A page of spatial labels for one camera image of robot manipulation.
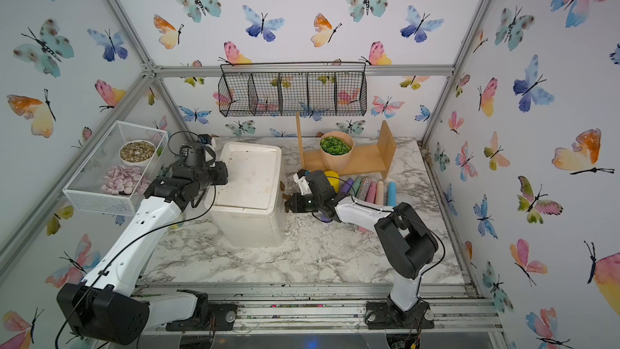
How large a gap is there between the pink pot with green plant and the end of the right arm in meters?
0.19

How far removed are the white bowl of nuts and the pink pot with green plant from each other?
0.56m

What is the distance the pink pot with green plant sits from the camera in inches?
36.6

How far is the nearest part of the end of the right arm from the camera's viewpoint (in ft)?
2.24

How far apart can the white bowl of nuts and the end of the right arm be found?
46 centimetres

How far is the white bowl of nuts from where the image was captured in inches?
27.9

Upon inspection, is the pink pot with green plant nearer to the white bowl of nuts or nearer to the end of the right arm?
the end of the right arm
